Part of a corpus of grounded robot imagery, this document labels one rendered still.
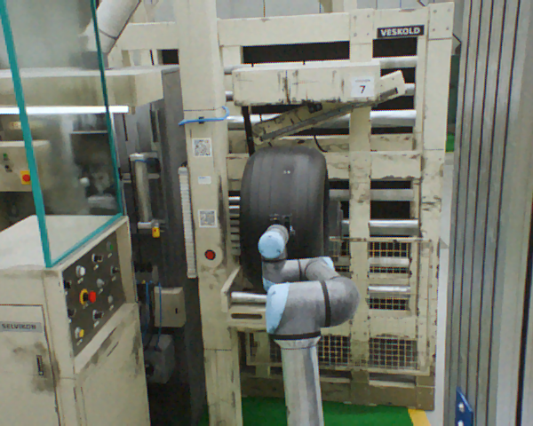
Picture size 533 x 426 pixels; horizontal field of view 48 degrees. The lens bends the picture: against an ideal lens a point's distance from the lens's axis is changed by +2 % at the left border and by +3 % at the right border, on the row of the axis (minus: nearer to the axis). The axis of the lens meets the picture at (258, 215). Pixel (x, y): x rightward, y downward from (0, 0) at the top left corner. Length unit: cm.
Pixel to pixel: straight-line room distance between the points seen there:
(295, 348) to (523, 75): 83
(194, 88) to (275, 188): 50
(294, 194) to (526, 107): 135
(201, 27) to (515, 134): 157
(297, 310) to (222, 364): 128
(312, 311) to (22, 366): 104
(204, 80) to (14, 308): 104
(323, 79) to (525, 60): 166
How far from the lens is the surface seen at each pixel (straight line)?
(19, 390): 214
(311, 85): 247
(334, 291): 142
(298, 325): 140
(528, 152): 88
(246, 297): 238
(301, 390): 144
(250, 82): 250
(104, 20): 269
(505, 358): 99
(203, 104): 228
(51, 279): 190
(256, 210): 212
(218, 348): 261
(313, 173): 217
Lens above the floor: 191
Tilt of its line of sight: 17 degrees down
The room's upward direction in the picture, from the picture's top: 3 degrees counter-clockwise
